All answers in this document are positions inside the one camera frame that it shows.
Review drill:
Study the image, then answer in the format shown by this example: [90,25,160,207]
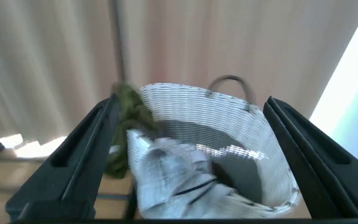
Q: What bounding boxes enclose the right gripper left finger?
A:
[5,94,123,221]

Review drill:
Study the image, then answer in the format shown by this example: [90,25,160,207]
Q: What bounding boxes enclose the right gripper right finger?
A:
[262,95,358,219]

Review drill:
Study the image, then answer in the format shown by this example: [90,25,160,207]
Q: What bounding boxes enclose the pale grey shorts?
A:
[126,129,291,219]

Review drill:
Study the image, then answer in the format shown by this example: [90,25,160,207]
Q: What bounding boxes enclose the white laundry basket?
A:
[126,74,301,219]

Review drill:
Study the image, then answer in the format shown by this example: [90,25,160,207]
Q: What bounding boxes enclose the green garment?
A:
[104,81,165,180]

